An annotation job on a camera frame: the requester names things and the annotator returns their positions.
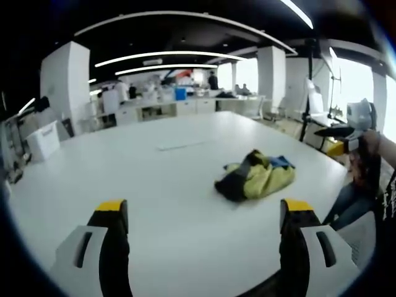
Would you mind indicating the white template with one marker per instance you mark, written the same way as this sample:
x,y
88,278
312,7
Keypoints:
x,y
182,145

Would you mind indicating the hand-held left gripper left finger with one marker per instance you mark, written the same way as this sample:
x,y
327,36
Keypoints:
x,y
92,247

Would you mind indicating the person's black printed shirt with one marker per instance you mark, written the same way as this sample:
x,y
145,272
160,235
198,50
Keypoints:
x,y
388,198

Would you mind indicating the white storage box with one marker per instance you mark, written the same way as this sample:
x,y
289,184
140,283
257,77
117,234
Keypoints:
x,y
43,140

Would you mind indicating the long ceiling light strip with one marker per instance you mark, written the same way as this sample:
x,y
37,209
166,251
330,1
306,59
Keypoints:
x,y
164,68
298,12
167,57

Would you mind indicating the yellow-green black blue garment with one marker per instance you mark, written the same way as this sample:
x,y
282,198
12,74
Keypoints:
x,y
260,178

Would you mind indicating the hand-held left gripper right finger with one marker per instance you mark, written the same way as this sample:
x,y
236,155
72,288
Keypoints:
x,y
309,247

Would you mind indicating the white mesh chair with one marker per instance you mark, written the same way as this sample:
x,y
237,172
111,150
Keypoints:
x,y
360,238

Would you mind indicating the white cabinet counter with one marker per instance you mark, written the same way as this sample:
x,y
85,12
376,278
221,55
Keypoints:
x,y
161,108

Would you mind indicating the person's right hand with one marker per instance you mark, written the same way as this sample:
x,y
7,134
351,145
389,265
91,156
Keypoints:
x,y
371,140

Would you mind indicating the blue box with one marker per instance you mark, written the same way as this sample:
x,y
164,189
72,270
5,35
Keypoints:
x,y
181,94

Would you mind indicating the person's legs in jeans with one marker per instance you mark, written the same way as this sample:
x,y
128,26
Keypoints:
x,y
349,204

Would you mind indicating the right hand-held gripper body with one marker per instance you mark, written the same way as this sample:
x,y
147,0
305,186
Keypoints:
x,y
359,114

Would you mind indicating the black tripod stand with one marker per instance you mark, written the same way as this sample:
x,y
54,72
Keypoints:
x,y
307,102

